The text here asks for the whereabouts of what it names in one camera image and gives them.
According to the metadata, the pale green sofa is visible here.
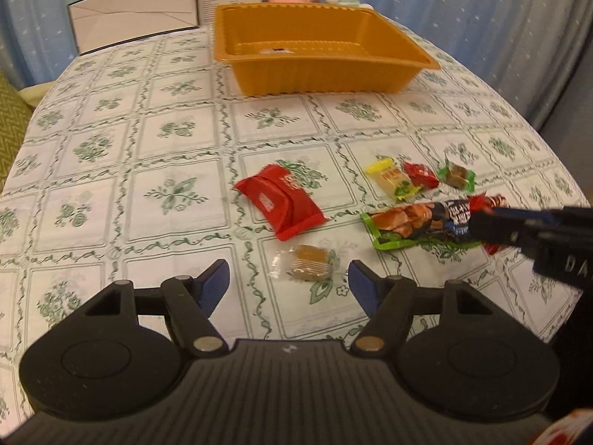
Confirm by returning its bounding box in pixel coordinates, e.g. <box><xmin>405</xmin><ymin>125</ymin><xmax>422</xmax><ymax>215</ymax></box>
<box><xmin>19</xmin><ymin>80</ymin><xmax>60</xmax><ymax>108</ymax></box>

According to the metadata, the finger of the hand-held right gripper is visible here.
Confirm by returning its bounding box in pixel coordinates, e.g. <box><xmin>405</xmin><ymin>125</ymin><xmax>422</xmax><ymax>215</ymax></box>
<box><xmin>469</xmin><ymin>212</ymin><xmax>526</xmax><ymax>247</ymax></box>
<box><xmin>491</xmin><ymin>207</ymin><xmax>563</xmax><ymax>225</ymax></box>

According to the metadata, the yellow candy packet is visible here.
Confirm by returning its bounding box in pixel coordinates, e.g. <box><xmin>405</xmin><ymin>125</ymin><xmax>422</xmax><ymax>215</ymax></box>
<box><xmin>365</xmin><ymin>158</ymin><xmax>421</xmax><ymax>202</ymax></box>

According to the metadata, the long chocolate bar packet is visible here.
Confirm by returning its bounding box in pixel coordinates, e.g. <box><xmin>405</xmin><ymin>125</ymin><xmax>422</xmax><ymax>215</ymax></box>
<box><xmin>360</xmin><ymin>192</ymin><xmax>508</xmax><ymax>251</ymax></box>

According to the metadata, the green zigzag cushion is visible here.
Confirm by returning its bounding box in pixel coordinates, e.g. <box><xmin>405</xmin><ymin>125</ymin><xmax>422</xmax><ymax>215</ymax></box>
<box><xmin>0</xmin><ymin>72</ymin><xmax>35</xmax><ymax>195</ymax></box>

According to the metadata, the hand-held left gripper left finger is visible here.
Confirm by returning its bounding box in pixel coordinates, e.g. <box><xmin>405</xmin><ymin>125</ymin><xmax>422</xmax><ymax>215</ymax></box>
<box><xmin>83</xmin><ymin>260</ymin><xmax>231</xmax><ymax>359</ymax></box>

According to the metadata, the orange plastic tray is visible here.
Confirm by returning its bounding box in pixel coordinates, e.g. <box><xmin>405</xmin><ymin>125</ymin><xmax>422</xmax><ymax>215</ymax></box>
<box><xmin>213</xmin><ymin>2</ymin><xmax>442</xmax><ymax>96</ymax></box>

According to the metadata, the green brown candy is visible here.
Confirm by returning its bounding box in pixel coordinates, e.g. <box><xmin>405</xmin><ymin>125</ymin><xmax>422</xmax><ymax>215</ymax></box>
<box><xmin>438</xmin><ymin>160</ymin><xmax>477</xmax><ymax>193</ymax></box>

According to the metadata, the red and white clothing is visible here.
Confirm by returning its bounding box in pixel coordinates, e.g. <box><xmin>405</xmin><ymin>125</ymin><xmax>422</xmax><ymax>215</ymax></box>
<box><xmin>540</xmin><ymin>408</ymin><xmax>593</xmax><ymax>445</ymax></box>

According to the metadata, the red snack packet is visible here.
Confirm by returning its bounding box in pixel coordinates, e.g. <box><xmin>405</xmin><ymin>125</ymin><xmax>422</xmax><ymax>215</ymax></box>
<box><xmin>232</xmin><ymin>164</ymin><xmax>327</xmax><ymax>242</ymax></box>

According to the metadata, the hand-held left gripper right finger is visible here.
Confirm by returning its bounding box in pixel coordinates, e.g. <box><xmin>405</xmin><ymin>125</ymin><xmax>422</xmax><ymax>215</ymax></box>
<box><xmin>348</xmin><ymin>260</ymin><xmax>498</xmax><ymax>357</ymax></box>

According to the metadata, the clear brown biscuit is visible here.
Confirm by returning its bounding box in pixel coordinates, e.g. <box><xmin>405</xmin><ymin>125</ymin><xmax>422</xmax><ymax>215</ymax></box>
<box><xmin>273</xmin><ymin>244</ymin><xmax>339</xmax><ymax>283</ymax></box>

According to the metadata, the small red candy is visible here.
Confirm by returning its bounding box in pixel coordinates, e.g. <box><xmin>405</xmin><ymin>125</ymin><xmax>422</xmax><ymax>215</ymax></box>
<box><xmin>401</xmin><ymin>161</ymin><xmax>441</xmax><ymax>190</ymax></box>

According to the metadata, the white flat cardboard box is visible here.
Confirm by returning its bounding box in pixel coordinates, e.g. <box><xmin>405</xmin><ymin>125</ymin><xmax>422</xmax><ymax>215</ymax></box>
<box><xmin>67</xmin><ymin>0</ymin><xmax>201</xmax><ymax>54</ymax></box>

